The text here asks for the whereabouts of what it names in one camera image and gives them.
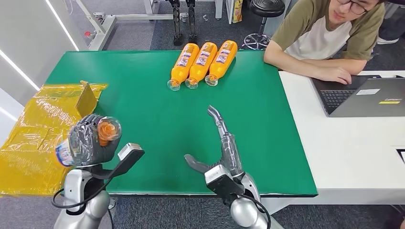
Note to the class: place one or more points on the black round stool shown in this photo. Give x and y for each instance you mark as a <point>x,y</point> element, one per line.
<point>265,9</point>

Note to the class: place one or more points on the yellow plastic-wrapped cardboard box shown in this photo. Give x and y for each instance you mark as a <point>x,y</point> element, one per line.
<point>31,142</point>

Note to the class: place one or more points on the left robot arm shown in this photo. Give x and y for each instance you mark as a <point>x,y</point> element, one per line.
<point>72,189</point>

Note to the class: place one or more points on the black robot leg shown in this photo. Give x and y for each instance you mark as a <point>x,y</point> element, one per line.
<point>191,22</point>
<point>177,25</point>

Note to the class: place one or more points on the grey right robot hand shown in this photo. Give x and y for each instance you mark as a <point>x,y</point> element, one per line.
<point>228,151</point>

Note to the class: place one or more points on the person's right hand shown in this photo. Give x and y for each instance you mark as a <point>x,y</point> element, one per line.
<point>335,75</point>

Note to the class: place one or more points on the white shoe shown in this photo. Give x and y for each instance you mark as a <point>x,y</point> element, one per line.
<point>387,40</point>

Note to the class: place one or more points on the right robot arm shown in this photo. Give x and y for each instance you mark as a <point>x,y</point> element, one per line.
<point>245,211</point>

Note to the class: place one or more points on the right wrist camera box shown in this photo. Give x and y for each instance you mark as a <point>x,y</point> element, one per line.
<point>221,181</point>

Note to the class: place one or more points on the person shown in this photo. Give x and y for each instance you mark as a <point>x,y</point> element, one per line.
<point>316,38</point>

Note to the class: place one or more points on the white metal stand frame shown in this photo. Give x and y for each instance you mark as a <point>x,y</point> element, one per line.
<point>104,28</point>

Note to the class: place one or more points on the green table mat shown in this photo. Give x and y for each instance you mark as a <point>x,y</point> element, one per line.
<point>158,110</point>

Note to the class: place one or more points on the orange detergent bottle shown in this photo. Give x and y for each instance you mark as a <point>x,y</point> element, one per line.
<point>107,131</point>
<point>222,58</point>
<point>201,61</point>
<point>183,63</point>

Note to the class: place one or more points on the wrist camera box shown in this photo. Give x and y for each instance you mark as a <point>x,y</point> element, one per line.
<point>129,155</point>
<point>221,181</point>

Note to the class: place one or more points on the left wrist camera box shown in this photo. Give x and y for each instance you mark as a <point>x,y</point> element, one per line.
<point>129,155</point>

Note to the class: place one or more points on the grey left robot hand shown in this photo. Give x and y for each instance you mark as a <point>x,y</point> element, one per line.
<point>84,145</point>

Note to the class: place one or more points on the yellow carton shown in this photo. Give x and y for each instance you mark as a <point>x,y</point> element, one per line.
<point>237,11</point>

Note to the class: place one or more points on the grey laptop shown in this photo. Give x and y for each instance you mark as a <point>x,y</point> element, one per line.
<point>364,101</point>

